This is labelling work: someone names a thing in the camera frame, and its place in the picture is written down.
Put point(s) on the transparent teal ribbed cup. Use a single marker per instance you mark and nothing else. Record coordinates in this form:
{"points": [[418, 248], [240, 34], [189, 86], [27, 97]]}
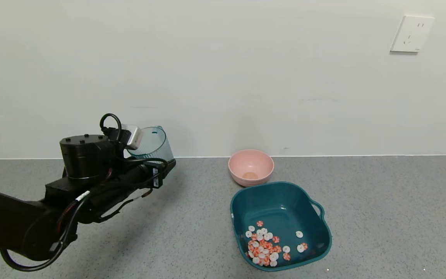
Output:
{"points": [[153, 143]]}

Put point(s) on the white wall socket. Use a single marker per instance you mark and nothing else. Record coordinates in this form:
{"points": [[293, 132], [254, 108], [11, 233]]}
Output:
{"points": [[412, 34]]}

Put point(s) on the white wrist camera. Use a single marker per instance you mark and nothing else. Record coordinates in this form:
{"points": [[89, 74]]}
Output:
{"points": [[133, 136]]}

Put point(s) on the teal plastic basin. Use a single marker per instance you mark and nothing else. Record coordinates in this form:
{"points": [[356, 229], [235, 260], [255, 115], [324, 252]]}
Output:
{"points": [[285, 209]]}

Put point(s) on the red white candy pieces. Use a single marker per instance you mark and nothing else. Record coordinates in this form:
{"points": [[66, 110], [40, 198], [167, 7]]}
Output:
{"points": [[262, 250]]}

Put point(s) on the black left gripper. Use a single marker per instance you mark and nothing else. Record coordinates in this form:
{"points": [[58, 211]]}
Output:
{"points": [[156, 176]]}

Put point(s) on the pink bowl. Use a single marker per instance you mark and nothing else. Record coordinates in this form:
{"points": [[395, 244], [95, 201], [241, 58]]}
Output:
{"points": [[251, 164]]}

